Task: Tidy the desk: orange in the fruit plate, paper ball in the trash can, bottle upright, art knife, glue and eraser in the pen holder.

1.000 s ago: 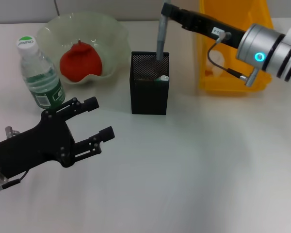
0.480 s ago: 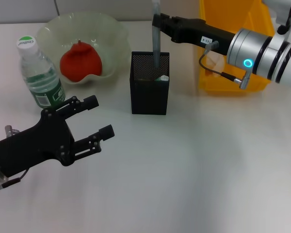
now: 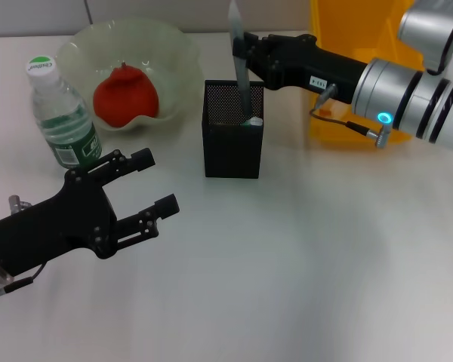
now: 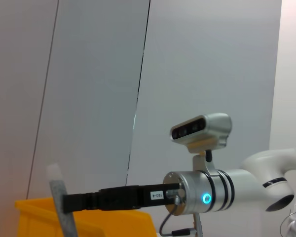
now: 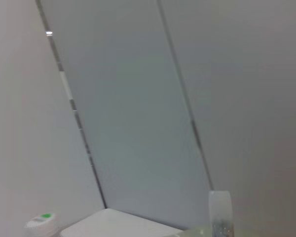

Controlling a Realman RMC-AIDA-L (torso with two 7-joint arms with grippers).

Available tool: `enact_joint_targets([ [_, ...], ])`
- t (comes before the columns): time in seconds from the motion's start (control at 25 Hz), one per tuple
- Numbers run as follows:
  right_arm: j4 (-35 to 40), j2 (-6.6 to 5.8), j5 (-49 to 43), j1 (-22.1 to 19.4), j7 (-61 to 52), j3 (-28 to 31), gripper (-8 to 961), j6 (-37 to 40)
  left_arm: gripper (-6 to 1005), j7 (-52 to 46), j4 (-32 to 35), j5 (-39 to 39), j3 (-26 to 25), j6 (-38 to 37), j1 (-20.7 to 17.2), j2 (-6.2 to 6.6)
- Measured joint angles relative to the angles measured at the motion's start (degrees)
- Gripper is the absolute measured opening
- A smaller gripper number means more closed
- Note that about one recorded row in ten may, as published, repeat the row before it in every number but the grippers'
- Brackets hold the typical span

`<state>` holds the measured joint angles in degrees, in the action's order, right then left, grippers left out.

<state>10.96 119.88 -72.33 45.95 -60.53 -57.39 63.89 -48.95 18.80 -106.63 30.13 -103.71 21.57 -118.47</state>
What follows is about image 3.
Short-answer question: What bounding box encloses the pale green glass fruit plate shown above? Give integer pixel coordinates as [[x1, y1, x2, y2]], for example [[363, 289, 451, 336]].
[[56, 17, 202, 133]]

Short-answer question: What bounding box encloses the right wrist camera housing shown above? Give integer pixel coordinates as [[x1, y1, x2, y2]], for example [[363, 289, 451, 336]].
[[396, 0, 453, 75]]

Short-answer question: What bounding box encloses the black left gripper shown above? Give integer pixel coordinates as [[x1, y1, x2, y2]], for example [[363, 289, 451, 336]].
[[0, 148, 180, 276]]

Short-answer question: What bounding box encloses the grey pen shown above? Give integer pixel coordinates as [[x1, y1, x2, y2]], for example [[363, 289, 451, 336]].
[[228, 0, 254, 116]]

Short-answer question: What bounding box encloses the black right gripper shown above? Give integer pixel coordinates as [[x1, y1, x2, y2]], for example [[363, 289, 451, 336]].
[[233, 32, 369, 105]]

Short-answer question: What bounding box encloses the left arm cable with connector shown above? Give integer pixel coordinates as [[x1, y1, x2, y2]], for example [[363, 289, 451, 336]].
[[0, 195, 46, 305]]

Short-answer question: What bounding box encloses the black mesh pen holder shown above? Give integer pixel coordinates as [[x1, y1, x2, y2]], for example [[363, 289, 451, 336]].
[[202, 79, 265, 179]]

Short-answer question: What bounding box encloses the clear water bottle green label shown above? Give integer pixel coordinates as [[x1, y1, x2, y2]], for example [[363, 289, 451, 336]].
[[25, 55, 107, 170]]

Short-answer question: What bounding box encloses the arm cable with connector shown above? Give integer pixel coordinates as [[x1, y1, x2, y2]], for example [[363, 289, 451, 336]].
[[0, 195, 46, 305], [310, 83, 394, 149]]

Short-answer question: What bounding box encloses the orange fruit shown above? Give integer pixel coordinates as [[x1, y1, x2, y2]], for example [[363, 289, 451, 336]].
[[93, 62, 160, 127]]

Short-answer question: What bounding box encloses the yellow plastic bin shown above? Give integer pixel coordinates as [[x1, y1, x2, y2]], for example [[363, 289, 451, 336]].
[[305, 0, 428, 150]]

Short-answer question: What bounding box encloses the right arm cable with connector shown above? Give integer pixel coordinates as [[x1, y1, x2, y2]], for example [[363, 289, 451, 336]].
[[310, 83, 394, 149]]

